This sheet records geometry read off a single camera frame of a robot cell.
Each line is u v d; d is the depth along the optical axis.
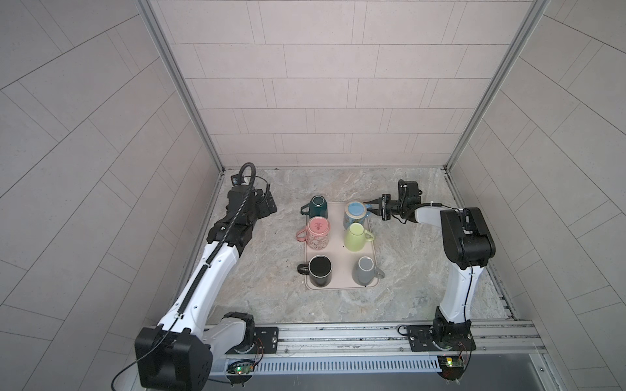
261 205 0.70
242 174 0.70
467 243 0.53
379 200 0.88
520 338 0.73
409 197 0.81
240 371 0.64
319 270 0.75
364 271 0.76
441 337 0.64
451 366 0.68
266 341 0.71
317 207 0.91
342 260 0.88
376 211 0.89
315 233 0.83
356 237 0.85
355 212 0.89
